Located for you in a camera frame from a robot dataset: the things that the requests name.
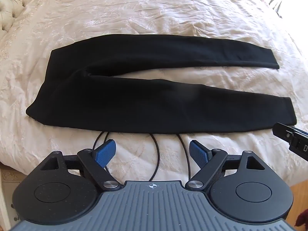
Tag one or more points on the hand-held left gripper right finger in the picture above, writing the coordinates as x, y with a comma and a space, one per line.
198, 151

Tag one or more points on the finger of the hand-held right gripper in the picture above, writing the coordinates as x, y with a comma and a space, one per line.
281, 129

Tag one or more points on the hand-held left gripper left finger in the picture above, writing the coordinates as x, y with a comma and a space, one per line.
105, 150

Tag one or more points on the black pants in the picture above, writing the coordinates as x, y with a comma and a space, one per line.
144, 101

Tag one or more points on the dark red cloth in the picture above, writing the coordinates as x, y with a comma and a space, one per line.
302, 221

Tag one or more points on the cream embroidered bedspread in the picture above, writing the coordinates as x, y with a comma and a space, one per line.
144, 12

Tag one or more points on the cream tufted headboard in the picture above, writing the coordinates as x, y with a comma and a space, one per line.
12, 0

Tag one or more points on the cream ornate bed frame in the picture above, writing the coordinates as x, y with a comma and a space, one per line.
9, 180

